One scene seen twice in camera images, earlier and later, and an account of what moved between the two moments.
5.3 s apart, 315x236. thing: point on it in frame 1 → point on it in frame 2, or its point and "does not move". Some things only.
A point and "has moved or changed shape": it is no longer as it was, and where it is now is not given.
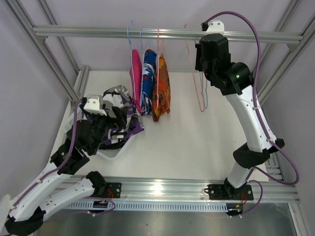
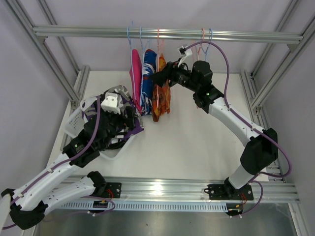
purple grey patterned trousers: (117, 133) does not move
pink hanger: (202, 110) has moved or changed shape
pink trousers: (136, 72) does not move
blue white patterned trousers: (149, 76) does not move
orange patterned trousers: (161, 102) does not move
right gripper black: (198, 66) → (170, 72)
